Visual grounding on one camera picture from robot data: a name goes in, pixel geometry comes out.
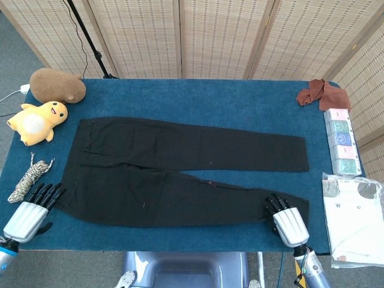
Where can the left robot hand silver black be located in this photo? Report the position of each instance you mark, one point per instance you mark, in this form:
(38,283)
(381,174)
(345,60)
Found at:
(25,220)

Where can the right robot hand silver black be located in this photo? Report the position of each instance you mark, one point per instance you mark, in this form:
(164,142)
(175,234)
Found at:
(289,226)

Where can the black trousers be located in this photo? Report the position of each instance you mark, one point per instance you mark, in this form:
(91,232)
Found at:
(150,180)

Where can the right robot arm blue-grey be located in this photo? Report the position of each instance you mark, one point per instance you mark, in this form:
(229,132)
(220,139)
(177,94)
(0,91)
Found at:
(313,270)

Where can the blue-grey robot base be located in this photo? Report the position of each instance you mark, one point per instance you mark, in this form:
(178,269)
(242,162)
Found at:
(186,270)

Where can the blue tablecloth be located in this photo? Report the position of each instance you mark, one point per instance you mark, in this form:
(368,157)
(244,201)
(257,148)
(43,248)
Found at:
(192,99)

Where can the plastic bag with white garment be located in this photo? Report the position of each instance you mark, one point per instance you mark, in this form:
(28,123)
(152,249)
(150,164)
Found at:
(354,225)

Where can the yellow plush toy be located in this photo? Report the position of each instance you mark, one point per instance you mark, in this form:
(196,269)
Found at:
(34,124)

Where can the tissue packet multipack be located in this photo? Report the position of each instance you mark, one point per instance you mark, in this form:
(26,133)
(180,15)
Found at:
(342,138)

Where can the crumpled brown cloth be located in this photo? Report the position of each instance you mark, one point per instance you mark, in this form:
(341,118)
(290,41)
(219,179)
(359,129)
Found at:
(333,96)

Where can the brown capybara plush toy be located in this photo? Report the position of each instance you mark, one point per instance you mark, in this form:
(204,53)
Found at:
(54,85)

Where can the black tripod stand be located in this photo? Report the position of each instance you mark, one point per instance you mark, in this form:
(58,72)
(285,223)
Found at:
(90,42)

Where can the bamboo folding screen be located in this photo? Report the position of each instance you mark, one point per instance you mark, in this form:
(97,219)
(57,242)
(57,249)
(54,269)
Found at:
(210,36)

